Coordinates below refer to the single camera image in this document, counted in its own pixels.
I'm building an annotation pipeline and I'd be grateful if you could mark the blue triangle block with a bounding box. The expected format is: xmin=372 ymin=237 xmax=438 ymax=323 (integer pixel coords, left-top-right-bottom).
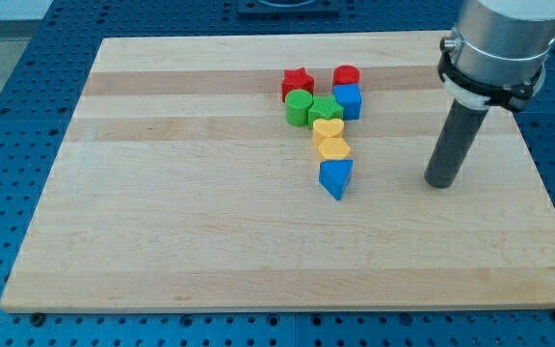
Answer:
xmin=318 ymin=159 xmax=354 ymax=200

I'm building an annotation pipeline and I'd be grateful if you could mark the blue cube block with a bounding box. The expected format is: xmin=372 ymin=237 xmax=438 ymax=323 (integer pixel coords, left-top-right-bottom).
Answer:
xmin=332 ymin=84 xmax=362 ymax=120

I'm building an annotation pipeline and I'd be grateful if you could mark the red cylinder block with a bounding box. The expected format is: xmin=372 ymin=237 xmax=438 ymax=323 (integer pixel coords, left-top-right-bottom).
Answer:
xmin=332 ymin=65 xmax=361 ymax=86

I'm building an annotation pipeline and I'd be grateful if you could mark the green cylinder block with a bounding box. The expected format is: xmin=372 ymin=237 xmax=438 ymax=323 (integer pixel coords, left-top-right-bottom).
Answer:
xmin=284 ymin=89 xmax=313 ymax=126

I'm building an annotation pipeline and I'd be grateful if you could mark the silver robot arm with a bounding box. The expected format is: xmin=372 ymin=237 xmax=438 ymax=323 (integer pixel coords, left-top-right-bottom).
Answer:
xmin=440 ymin=0 xmax=555 ymax=87

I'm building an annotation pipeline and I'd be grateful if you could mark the wooden board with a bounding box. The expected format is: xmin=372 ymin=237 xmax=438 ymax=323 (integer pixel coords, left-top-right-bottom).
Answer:
xmin=0 ymin=31 xmax=555 ymax=313

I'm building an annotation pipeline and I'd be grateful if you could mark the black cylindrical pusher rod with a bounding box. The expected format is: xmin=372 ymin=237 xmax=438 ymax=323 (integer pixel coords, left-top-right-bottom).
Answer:
xmin=424 ymin=100 xmax=489 ymax=189

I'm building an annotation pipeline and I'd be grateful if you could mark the black clamp ring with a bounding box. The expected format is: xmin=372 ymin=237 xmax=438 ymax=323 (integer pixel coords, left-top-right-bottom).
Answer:
xmin=436 ymin=50 xmax=546 ymax=114

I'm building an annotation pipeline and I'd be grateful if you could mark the green star block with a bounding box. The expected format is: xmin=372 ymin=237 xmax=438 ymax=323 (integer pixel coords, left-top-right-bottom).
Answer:
xmin=307 ymin=95 xmax=344 ymax=129

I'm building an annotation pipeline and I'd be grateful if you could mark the red star block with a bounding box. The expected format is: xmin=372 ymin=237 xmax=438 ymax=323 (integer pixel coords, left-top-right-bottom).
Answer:
xmin=281 ymin=67 xmax=315 ymax=101

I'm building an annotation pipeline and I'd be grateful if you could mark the yellow hexagon block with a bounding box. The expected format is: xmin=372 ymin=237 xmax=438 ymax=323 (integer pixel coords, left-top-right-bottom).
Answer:
xmin=317 ymin=138 xmax=352 ymax=162

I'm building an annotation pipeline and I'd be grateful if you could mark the yellow heart block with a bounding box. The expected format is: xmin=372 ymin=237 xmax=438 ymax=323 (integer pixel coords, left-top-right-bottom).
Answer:
xmin=312 ymin=119 xmax=345 ymax=147

